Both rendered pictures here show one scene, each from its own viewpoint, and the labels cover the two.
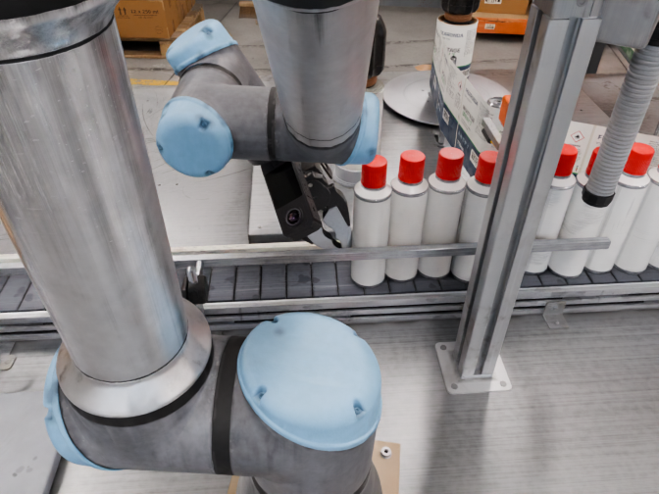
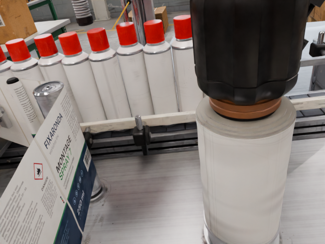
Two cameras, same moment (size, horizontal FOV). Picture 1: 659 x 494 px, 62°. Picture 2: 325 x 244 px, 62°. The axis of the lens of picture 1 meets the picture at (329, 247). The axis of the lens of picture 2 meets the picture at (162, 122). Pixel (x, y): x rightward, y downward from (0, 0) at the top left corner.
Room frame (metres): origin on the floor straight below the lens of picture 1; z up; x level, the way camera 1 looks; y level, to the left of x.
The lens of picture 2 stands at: (1.11, -0.09, 1.19)
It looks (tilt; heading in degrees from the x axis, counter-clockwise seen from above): 33 degrees down; 190
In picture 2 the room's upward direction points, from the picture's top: 10 degrees counter-clockwise
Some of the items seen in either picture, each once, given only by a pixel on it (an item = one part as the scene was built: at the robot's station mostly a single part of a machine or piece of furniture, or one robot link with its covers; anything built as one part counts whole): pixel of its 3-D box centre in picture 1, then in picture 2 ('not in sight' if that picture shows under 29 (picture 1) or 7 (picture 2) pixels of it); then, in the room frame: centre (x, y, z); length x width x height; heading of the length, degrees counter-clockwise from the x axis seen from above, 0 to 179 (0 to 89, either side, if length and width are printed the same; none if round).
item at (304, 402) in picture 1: (303, 404); not in sight; (0.28, 0.02, 1.04); 0.13 x 0.12 x 0.14; 88
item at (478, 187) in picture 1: (479, 219); (136, 77); (0.62, -0.21, 0.98); 0.05 x 0.05 x 0.20
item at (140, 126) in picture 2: not in sight; (143, 142); (0.71, -0.20, 0.89); 0.03 x 0.03 x 0.12; 4
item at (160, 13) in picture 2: not in sight; (147, 21); (-3.53, -0.89, 0.16); 0.65 x 0.54 x 0.32; 87
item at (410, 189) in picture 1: (405, 218); (187, 72); (0.63, -0.11, 0.98); 0.05 x 0.05 x 0.20
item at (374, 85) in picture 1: (358, 103); (243, 138); (0.90, -0.05, 1.03); 0.09 x 0.09 x 0.30
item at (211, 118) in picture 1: (218, 122); not in sight; (0.52, 0.12, 1.18); 0.11 x 0.11 x 0.08; 88
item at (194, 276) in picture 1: (201, 301); (320, 71); (0.53, 0.18, 0.91); 0.07 x 0.03 x 0.16; 4
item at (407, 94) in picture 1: (446, 97); not in sight; (1.24, -0.28, 0.89); 0.31 x 0.31 x 0.01
